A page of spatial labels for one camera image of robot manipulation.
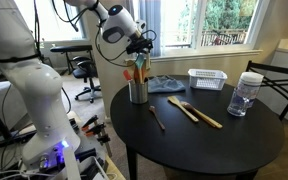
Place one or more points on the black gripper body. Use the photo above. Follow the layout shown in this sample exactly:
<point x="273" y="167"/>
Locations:
<point x="135" y="47"/>

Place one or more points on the clear glass mug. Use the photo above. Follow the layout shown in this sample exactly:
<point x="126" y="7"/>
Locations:
<point x="237" y="106"/>

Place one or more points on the red silicone spatula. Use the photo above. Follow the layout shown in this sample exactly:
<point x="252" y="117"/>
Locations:
<point x="127" y="75"/>

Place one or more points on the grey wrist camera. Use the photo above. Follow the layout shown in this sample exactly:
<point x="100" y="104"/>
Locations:
<point x="140" y="26"/>

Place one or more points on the dark-headed wooden spoon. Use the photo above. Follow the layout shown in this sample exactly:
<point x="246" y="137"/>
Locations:
<point x="210" y="122"/>

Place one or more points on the long light wooden spatula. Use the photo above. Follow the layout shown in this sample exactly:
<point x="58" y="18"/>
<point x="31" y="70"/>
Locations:
<point x="147" y="60"/>

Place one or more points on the clear plastic jar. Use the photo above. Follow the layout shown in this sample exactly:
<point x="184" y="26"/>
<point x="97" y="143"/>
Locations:
<point x="249" y="86"/>

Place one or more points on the white framed window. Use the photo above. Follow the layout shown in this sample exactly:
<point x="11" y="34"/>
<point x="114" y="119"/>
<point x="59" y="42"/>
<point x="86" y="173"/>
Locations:
<point x="197" y="23"/>

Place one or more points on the teal silicone spatula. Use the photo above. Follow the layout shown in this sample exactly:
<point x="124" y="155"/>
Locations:
<point x="139" y="61"/>

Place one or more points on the black dining chair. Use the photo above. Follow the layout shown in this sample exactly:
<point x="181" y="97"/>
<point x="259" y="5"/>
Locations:
<point x="270" y="67"/>

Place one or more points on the black orange bar clamp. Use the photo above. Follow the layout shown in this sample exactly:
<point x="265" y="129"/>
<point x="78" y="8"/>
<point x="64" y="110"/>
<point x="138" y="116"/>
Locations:
<point x="97" y="129"/>
<point x="90" y="121"/>
<point x="104" y="141"/>

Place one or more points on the black desk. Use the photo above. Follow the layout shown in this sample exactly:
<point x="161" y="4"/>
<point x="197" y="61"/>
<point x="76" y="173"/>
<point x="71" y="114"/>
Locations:
<point x="70" y="49"/>

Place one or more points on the black office chair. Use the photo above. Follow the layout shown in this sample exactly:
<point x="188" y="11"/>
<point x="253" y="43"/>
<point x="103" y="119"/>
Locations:
<point x="85" y="71"/>

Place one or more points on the blue curtain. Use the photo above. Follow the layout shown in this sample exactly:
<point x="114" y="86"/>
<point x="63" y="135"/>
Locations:
<point x="152" y="20"/>

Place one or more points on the silver utensil holder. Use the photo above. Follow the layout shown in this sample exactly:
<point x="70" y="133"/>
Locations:
<point x="138" y="93"/>

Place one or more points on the short light wooden spatula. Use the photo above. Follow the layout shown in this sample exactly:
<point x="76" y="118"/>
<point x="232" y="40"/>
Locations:
<point x="184" y="109"/>

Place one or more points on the black table leg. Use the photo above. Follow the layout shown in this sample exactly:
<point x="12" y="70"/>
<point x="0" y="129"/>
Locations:
<point x="247" y="176"/>
<point x="132" y="165"/>

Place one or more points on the blue cloth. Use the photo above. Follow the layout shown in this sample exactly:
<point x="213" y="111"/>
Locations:
<point x="164" y="85"/>

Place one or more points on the wooden deck railing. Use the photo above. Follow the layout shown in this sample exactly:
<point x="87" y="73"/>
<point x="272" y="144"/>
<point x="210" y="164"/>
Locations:
<point x="224" y="36"/>

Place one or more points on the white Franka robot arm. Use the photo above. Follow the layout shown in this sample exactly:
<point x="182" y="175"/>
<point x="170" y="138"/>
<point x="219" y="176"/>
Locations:
<point x="40" y="86"/>

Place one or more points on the white plastic basket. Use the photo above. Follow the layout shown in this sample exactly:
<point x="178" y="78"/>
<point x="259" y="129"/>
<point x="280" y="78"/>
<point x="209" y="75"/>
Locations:
<point x="207" y="80"/>

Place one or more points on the small dark wooden spoon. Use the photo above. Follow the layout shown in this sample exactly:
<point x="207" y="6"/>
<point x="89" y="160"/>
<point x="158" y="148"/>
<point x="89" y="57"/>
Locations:
<point x="157" y="117"/>

